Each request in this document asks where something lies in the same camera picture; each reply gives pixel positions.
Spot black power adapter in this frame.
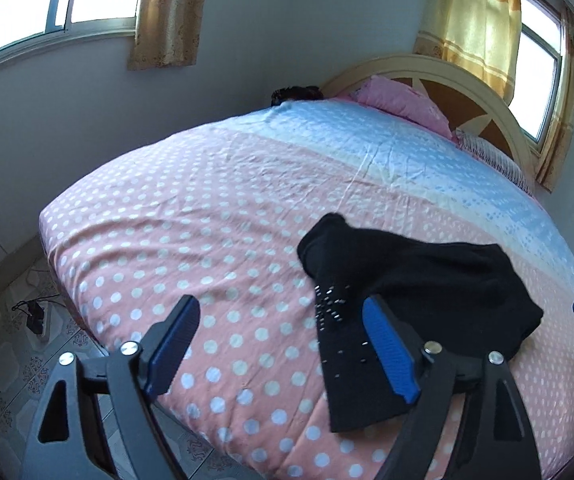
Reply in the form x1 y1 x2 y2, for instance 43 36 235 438
12 300 46 332

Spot pink blue polka dot bedspread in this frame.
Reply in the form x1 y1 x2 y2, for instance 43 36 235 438
39 97 574 480

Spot wide window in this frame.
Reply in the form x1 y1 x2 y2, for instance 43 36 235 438
0 0 148 75

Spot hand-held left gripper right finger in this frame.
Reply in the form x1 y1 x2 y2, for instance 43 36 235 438
361 294 540 480

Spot striped pillow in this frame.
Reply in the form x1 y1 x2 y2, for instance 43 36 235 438
454 127 536 196

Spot pink pillow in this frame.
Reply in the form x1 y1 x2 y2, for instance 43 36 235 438
352 75 455 141

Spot black pants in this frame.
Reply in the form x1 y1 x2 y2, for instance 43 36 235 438
297 212 546 434

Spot dark cloth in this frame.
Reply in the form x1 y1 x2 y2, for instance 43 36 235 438
271 85 325 108

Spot narrow window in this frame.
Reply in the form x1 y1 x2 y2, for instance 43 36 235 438
507 0 568 145

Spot yellow patterned curtain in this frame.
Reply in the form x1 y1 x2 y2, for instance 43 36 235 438
534 5 574 194
127 0 212 72
412 0 524 104

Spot cream wooden headboard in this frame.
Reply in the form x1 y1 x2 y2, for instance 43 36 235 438
319 54 538 181

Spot white power strip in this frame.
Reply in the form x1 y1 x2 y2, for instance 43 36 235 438
29 305 54 342

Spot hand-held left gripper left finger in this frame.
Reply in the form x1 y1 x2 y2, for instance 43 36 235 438
19 294 202 480

